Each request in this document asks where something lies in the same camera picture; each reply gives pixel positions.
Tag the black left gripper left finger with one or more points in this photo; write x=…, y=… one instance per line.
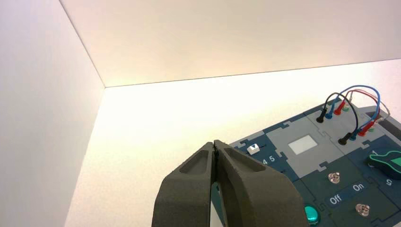
x=184, y=194

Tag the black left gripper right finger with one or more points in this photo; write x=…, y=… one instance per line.
x=257, y=194

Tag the dark teal task board box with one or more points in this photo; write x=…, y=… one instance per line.
x=316, y=175

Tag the white slider knob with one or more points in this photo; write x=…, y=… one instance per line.
x=253, y=149

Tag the green round push button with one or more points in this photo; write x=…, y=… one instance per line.
x=311, y=215

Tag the teal pointer dial knob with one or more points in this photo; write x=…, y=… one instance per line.
x=387, y=164

